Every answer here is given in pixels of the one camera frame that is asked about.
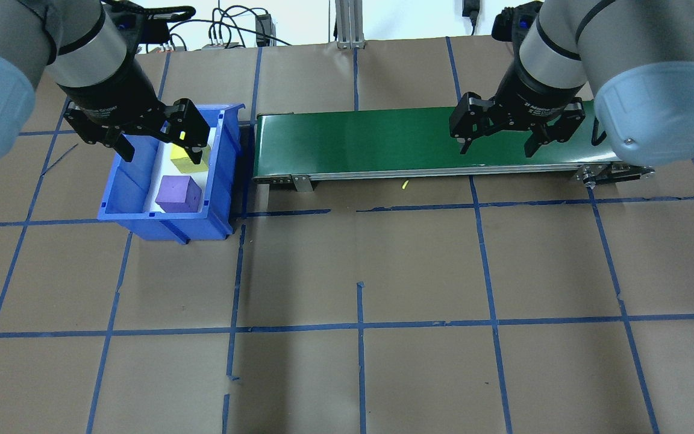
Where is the white work desk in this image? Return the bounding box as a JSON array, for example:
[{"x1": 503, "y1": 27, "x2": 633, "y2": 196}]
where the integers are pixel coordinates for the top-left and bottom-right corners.
[{"x1": 97, "y1": 0, "x2": 571, "y2": 49}]

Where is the yellow foam cube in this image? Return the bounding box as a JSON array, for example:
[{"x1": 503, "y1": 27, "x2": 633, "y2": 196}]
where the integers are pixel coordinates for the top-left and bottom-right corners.
[{"x1": 170, "y1": 143, "x2": 212, "y2": 175}]

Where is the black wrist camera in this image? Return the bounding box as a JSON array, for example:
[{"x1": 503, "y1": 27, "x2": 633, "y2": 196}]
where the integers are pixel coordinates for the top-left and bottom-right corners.
[
  {"x1": 103, "y1": 9, "x2": 170, "y2": 49},
  {"x1": 492, "y1": 3, "x2": 543, "y2": 43}
]

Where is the aluminium profile post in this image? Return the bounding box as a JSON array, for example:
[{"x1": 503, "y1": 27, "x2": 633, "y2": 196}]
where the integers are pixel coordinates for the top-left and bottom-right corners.
[{"x1": 334, "y1": 0, "x2": 367, "y2": 50}]

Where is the purple foam cube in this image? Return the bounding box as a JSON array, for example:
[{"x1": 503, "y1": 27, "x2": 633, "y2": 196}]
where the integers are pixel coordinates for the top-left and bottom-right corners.
[{"x1": 155, "y1": 175, "x2": 203, "y2": 215}]

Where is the white paper bin liner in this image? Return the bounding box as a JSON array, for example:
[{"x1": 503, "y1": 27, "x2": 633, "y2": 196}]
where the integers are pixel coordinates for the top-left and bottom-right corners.
[{"x1": 141, "y1": 136, "x2": 214, "y2": 215}]

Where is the blue plastic storage bin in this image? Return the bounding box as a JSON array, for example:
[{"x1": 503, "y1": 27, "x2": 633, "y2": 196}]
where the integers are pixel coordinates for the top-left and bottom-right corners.
[{"x1": 97, "y1": 102, "x2": 246, "y2": 245}]

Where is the green conveyor belt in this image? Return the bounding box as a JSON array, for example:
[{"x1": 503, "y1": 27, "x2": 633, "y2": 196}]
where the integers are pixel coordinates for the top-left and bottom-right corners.
[{"x1": 252, "y1": 99, "x2": 656, "y2": 193}]

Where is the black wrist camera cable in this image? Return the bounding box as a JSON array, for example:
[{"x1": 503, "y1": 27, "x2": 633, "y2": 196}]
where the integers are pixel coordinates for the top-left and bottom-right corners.
[{"x1": 103, "y1": 2, "x2": 197, "y2": 22}]

